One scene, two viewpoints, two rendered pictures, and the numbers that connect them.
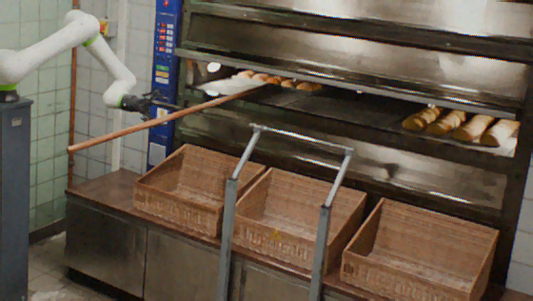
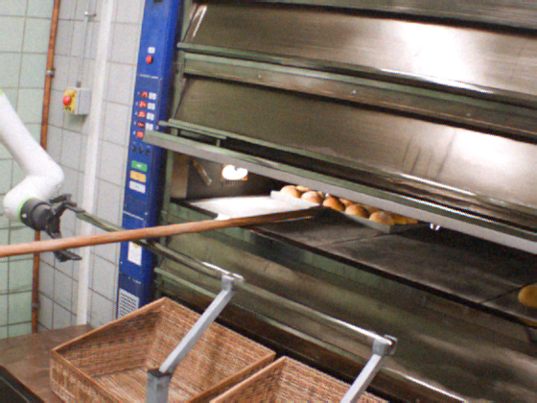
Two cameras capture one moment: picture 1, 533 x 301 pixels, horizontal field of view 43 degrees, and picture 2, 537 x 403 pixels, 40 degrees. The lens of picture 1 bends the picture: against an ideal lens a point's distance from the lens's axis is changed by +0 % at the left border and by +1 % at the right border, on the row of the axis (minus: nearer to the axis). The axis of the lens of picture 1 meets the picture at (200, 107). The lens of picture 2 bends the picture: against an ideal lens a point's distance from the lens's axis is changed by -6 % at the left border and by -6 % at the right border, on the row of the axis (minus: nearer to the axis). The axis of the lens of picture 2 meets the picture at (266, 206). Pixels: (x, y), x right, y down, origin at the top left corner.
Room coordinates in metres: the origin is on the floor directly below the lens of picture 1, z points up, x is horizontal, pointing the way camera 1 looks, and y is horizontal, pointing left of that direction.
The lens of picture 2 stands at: (1.38, -0.69, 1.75)
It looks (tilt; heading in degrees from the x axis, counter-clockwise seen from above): 12 degrees down; 10
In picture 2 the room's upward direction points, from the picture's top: 7 degrees clockwise
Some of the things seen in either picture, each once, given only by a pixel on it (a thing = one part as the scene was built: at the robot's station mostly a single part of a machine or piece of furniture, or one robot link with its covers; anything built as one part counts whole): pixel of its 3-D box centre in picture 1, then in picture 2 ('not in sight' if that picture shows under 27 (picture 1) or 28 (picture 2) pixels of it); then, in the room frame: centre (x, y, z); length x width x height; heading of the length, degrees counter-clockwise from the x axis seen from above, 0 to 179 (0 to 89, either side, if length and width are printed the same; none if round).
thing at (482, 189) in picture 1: (323, 148); (371, 330); (3.42, -0.66, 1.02); 1.79 x 0.11 x 0.19; 58
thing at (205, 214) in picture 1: (199, 187); (156, 373); (3.51, -0.03, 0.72); 0.56 x 0.49 x 0.28; 56
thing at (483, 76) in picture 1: (334, 50); (401, 145); (3.42, -0.66, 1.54); 1.79 x 0.11 x 0.19; 58
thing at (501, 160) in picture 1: (327, 122); (385, 281); (3.44, -0.67, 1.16); 1.80 x 0.06 x 0.04; 58
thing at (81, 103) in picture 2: (106, 28); (76, 100); (4.19, 0.63, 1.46); 0.10 x 0.07 x 0.10; 58
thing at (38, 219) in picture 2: (141, 106); (49, 220); (3.37, 0.31, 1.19); 0.09 x 0.07 x 0.08; 59
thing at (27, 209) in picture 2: (130, 103); (37, 214); (3.42, 0.37, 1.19); 0.12 x 0.06 x 0.09; 149
